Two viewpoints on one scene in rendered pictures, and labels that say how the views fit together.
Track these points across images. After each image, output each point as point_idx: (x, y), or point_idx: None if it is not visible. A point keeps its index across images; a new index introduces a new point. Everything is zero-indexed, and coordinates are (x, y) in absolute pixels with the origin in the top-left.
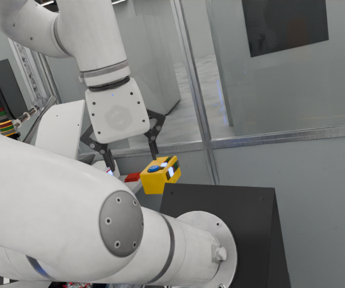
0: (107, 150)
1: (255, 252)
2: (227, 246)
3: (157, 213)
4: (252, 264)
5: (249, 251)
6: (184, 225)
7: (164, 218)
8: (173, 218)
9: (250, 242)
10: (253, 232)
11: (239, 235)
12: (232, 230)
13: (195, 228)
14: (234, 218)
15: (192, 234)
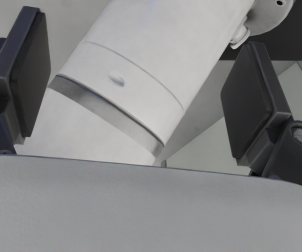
0: (14, 133)
1: (282, 47)
2: (259, 20)
3: (148, 158)
4: (265, 45)
5: (279, 40)
6: (194, 93)
7: (159, 148)
8: (182, 100)
9: (292, 39)
10: None
11: (292, 22)
12: (292, 10)
13: (218, 55)
14: None
15: (200, 88)
